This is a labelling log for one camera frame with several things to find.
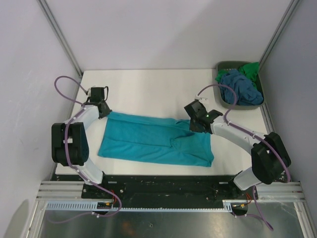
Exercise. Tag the green t-shirt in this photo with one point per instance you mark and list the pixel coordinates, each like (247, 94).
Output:
(249, 69)

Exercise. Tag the aluminium frame rail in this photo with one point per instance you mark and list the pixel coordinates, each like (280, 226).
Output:
(60, 190)

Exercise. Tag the aluminium corner post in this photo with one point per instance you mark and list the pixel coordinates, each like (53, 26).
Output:
(292, 7)
(51, 19)

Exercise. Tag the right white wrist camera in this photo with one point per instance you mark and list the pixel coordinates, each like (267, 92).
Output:
(201, 99)

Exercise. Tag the grey plastic bin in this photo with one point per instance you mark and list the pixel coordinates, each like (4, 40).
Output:
(226, 95)

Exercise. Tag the dark blue t-shirt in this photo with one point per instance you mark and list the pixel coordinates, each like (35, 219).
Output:
(246, 94)

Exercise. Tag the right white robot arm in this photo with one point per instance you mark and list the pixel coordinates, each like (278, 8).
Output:
(268, 154)

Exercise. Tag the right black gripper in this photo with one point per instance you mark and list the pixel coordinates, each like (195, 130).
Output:
(193, 128)

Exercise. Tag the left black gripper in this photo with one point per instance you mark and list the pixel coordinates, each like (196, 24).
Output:
(103, 101)

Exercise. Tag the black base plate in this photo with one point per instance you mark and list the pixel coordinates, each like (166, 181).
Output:
(168, 192)

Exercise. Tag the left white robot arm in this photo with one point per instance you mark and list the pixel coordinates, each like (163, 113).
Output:
(69, 140)

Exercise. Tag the left aluminium corner post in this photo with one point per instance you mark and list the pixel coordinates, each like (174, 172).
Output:
(51, 19)

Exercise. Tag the teal t-shirt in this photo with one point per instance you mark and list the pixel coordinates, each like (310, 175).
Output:
(155, 140)

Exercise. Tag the right aluminium corner post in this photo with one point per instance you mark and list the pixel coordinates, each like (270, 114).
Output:
(292, 7)

